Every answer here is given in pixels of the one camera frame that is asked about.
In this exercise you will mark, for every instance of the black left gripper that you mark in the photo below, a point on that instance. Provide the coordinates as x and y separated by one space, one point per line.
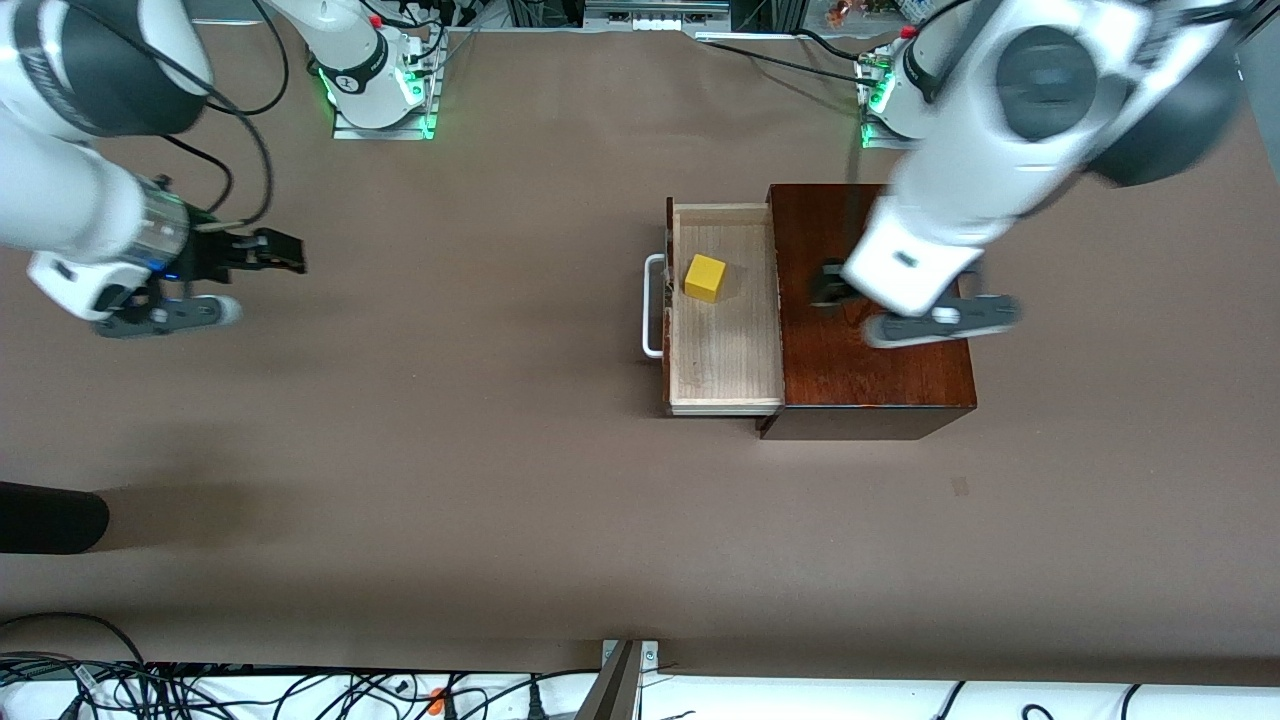
829 285

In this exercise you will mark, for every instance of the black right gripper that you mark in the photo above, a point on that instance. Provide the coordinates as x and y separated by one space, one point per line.
216 254

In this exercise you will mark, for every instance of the yellow block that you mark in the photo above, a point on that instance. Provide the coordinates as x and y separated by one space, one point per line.
705 278

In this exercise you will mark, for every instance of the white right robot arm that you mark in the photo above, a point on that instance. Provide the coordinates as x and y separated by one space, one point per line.
60 200

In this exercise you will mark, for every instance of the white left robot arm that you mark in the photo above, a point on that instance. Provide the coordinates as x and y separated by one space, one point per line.
960 170

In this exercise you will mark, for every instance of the dark wooden drawer cabinet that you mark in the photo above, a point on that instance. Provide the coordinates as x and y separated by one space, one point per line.
870 380

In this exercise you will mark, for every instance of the small orange object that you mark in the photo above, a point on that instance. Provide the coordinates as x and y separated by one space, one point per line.
838 12

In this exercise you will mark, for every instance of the brown table cover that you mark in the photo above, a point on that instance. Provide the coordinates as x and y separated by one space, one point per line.
500 500

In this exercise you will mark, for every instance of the black cylindrical object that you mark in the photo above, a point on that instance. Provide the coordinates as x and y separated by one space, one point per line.
50 517

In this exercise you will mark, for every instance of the orange connector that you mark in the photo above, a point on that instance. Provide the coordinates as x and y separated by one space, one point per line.
436 700

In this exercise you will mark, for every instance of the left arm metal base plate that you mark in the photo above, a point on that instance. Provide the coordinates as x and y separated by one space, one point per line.
880 140

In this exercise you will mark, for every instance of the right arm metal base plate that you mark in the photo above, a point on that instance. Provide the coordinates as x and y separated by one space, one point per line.
385 130

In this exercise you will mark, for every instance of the metal mounting bracket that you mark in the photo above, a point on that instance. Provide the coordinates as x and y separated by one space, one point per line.
648 655

